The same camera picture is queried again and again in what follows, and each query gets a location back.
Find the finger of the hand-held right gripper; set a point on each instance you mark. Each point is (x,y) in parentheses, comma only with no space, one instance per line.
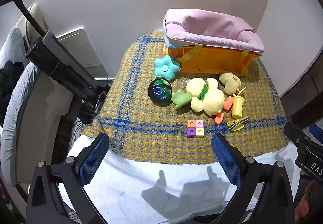
(296,137)

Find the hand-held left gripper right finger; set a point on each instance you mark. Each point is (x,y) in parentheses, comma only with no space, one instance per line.
(225,161)

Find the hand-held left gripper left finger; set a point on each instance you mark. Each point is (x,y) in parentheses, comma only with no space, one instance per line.
(93,161)

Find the cream heart plush hair clip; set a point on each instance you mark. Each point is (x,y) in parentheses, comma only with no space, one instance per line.
(229,82)

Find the orange plastic basket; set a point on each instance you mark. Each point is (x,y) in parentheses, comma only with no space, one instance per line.
(214,61)

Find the orange basket with pink liner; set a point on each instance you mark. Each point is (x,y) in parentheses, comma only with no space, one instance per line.
(209,24)

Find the person's right hand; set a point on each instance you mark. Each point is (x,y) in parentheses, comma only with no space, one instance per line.
(304,206)

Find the blue item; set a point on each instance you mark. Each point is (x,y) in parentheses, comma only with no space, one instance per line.
(316,133)

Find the dark wooden furniture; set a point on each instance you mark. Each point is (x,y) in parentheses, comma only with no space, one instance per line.
(302,97)

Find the colourful cube block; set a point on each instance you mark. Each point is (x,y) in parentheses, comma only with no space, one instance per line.
(195,128)

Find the yellow plastic cup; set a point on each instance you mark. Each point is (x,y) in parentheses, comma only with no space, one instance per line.
(237,107)

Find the yellow and blue plaid blanket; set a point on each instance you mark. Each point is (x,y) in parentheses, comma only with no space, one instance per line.
(141,125)

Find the yellow duck plush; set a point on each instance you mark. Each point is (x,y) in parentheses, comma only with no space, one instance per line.
(213,100)

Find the cream armchair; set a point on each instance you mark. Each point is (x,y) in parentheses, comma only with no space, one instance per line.
(40,123)

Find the green frog plush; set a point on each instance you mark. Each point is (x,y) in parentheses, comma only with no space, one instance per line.
(181,99)

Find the grey chair cushion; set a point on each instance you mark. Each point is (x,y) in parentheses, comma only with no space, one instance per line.
(15,113)

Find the dark starry ball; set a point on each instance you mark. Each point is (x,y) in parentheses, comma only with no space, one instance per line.
(159,91)

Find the teal flower plush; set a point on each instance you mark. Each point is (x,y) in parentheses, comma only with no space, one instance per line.
(165,67)

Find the black clothing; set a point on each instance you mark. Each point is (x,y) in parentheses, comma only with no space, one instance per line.
(8,82)

